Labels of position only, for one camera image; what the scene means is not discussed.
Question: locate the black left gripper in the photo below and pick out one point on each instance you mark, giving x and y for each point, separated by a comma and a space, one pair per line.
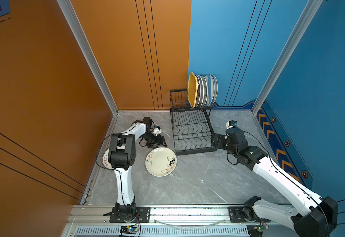
159, 142

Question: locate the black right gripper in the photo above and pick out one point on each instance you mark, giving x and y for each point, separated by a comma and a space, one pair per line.
221, 138

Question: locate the cream floral plate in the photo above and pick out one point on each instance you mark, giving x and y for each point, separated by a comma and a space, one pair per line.
161, 162

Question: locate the orange sunburst plate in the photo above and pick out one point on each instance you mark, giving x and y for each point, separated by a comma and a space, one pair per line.
105, 159

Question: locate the blue striped plate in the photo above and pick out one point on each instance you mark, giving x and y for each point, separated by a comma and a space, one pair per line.
211, 89
215, 88

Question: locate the red green rimmed plate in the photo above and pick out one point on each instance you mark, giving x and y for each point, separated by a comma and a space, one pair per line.
202, 91

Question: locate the green cloud pattern plate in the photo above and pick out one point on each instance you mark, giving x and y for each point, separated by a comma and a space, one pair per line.
206, 97

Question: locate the white plate red characters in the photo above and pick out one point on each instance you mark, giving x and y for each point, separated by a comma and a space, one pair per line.
199, 93

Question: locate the yellow woven square plate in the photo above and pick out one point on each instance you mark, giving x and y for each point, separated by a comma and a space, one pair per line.
192, 89

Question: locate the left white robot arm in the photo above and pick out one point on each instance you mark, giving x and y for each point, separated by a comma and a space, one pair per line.
121, 154

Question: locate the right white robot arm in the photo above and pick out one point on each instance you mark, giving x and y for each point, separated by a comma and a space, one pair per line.
310, 216

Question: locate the green circuit board left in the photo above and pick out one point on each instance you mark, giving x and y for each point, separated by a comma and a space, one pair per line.
129, 231

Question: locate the green circuit board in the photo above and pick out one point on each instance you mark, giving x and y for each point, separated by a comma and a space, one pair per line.
257, 231
129, 231

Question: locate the green circuit board right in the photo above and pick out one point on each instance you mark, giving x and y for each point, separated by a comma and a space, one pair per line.
257, 231

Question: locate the black wire dish rack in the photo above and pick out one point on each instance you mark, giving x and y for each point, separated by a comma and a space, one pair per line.
191, 127

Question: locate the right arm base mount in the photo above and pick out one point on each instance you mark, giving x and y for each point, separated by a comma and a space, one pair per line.
238, 214

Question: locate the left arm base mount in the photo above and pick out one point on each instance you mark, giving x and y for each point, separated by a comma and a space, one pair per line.
141, 213

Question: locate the aluminium front rail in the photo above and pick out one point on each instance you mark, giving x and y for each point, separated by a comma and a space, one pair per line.
203, 220

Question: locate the aluminium corner post left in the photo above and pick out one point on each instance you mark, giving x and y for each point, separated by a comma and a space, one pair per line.
80, 36

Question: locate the aluminium corner post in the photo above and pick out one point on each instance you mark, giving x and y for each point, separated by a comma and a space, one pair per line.
80, 36
297, 33

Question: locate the aluminium corner post right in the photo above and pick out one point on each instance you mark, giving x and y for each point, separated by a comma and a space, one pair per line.
297, 33

